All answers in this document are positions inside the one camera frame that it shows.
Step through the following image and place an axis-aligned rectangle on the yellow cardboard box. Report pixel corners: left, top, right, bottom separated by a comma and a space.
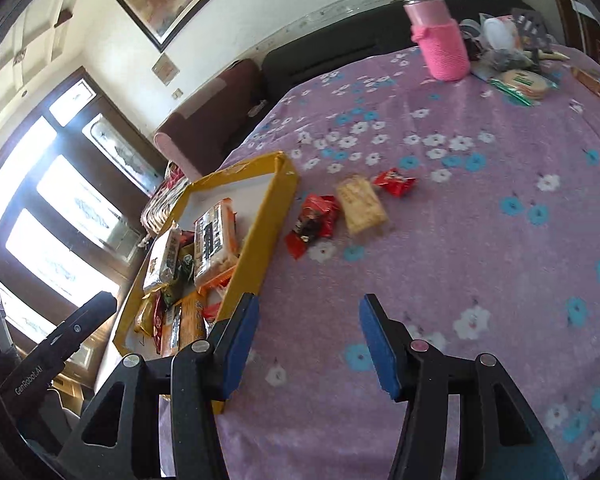
112, 150, 299, 416

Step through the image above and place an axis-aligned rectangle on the large pale rice cracker packet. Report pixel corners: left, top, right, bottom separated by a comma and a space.
143, 230, 182, 293

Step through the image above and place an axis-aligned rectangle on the clear packet with black print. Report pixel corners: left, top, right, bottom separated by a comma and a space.
193, 199, 239, 288

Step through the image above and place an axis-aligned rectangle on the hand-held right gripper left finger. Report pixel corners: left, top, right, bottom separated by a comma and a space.
55, 293, 260, 480

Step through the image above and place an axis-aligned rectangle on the round cracker packet green edge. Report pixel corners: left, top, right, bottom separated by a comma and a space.
486, 69, 559, 107

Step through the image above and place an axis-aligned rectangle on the brown packet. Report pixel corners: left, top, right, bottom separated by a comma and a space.
572, 66, 600, 101

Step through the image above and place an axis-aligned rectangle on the beige cracker packet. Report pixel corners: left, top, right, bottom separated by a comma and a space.
336, 175, 389, 236

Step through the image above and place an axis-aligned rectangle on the brown sofa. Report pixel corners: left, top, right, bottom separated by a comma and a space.
154, 58, 269, 183

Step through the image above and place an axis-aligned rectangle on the red white patterned cloth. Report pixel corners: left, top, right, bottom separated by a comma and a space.
141, 161, 192, 237

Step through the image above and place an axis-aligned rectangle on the purple floral bedsheet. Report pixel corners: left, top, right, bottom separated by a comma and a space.
214, 42, 600, 480

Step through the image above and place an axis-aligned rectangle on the pink thermos bottle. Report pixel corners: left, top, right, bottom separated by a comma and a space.
403, 0, 472, 82

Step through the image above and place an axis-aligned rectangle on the wooden door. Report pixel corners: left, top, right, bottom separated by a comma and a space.
547, 0, 600, 76

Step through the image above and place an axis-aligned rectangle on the orange snack packet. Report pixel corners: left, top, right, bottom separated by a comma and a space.
161, 293, 209, 356

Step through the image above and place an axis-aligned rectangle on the square wall plaque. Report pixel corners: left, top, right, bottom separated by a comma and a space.
151, 55, 177, 86

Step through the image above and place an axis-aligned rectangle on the red black snack packet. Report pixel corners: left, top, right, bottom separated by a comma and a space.
286, 193, 342, 260

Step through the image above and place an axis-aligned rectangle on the dark framed glass door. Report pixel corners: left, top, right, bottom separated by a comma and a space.
0, 67, 167, 361

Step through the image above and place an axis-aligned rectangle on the small red snack packet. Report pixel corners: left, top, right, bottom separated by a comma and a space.
373, 168, 417, 197

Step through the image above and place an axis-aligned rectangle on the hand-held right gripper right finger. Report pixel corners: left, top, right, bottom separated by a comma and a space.
359, 294, 566, 480

